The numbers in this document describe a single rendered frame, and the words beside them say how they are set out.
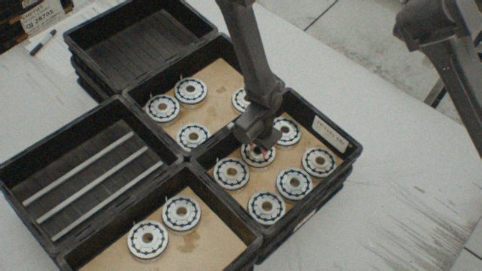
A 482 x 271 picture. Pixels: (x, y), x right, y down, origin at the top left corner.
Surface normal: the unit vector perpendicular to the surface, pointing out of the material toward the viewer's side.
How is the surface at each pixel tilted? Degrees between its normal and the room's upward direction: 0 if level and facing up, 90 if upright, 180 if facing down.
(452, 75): 87
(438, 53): 87
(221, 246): 0
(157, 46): 0
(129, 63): 0
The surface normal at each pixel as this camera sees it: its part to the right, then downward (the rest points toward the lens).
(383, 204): 0.08, -0.56
